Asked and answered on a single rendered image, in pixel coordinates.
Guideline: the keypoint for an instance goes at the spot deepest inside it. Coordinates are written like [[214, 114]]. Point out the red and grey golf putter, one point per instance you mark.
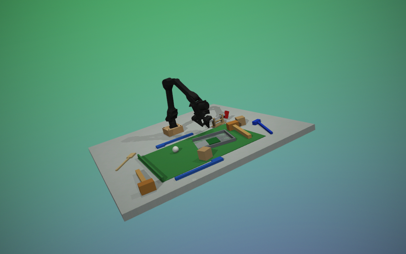
[[225, 115]]

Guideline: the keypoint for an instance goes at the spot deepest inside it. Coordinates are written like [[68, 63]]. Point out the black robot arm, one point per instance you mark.
[[196, 102]]

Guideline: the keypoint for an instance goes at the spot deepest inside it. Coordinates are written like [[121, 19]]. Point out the green putting mat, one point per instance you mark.
[[170, 164]]

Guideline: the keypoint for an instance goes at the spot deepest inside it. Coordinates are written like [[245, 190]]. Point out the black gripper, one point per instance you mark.
[[199, 116]]

